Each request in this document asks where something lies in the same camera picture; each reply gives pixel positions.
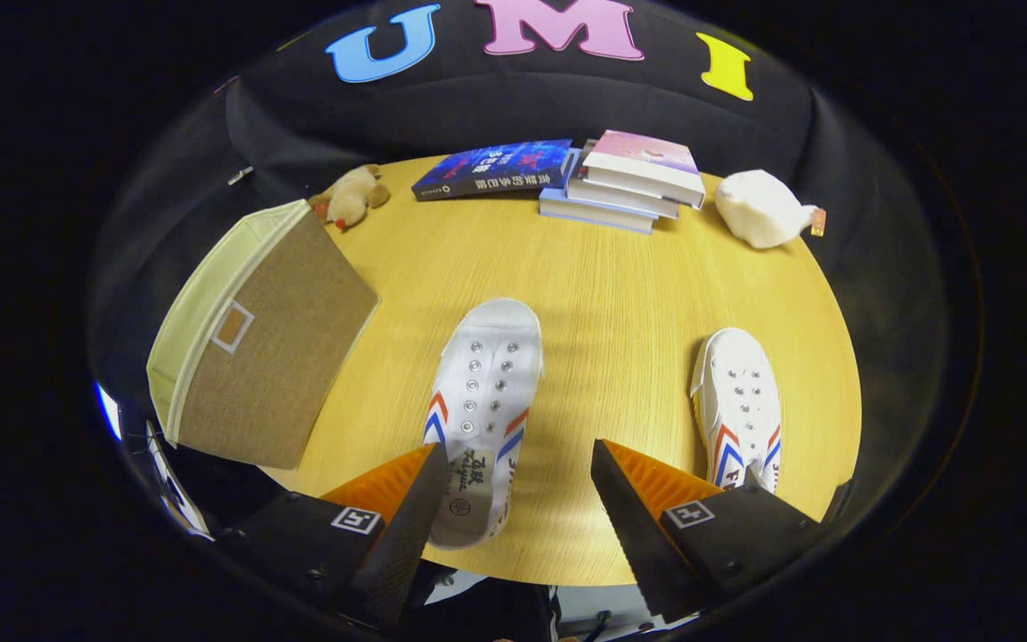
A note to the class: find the dark blue book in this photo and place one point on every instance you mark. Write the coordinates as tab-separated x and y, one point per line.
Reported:
496	169

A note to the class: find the brown plush dog toy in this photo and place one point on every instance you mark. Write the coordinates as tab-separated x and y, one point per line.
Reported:
353	201

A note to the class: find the brown fabric storage box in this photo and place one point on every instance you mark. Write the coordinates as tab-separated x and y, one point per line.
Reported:
282	357

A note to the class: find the white canvas shoe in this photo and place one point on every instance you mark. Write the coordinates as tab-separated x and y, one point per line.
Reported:
487	357
741	392

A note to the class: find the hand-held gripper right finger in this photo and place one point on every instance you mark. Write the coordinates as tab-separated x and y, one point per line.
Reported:
634	535

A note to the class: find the light blue book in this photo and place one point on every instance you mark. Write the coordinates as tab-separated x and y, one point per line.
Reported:
585	216

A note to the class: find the white plush toy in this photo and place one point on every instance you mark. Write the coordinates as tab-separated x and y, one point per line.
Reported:
759	209

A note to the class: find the white cover book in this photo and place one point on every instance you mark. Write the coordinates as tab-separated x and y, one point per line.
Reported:
612	198

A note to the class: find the small white clip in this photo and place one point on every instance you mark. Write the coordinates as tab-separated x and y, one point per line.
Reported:
240	176

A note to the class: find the black backdrop cloth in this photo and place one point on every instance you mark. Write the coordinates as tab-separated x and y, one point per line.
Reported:
478	107

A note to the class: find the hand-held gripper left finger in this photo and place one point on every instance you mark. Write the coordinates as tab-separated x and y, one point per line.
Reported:
402	544

